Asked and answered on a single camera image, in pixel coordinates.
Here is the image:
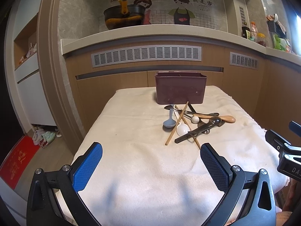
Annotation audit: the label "cartoon wall sticker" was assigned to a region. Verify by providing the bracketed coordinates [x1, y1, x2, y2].
[133, 0, 226, 30]

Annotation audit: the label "dark soy sauce bottle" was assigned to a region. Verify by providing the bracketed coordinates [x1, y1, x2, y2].
[242, 26, 250, 40]

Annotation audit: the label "orange-capped clear bottle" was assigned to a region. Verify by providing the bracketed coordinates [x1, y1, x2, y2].
[250, 21, 258, 42]

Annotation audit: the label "green packaging on counter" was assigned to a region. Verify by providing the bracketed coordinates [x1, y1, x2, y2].
[272, 34, 291, 53]

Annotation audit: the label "long grey vent grille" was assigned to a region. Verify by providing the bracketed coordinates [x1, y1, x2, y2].
[91, 45, 202, 68]

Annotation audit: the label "small grey vent grille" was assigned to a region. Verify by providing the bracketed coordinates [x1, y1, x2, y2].
[230, 52, 258, 70]

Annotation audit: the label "black wok with yellow handle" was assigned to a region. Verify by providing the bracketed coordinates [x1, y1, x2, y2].
[104, 0, 145, 30]

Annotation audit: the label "grey-blue plastic spoon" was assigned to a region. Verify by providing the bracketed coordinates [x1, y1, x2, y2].
[163, 105, 176, 129]

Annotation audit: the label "small white round spoon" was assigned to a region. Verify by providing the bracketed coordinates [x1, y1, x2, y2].
[178, 110, 199, 124]

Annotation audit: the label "white ceramic spoon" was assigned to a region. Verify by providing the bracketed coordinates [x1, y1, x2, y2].
[174, 110, 190, 136]

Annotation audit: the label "red door mat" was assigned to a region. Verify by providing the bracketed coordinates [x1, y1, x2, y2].
[1, 136, 40, 190]

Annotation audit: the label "black handled metal spoon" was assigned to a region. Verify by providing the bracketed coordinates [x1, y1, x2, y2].
[174, 117, 225, 143]

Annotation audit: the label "black utensil rack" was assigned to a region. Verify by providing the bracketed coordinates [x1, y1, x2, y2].
[266, 13, 287, 38]

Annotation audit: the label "red-filled glass jar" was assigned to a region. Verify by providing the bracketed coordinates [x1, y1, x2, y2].
[256, 33, 266, 47]

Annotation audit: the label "maroon plastic utensil caddy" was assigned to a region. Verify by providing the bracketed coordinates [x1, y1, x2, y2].
[155, 71, 207, 105]

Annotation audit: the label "wooden chopstick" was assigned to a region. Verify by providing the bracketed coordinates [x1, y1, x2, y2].
[165, 101, 189, 146]
[174, 105, 201, 150]

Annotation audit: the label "shoes on floor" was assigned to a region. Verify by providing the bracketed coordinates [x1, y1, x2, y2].
[32, 127, 62, 148]

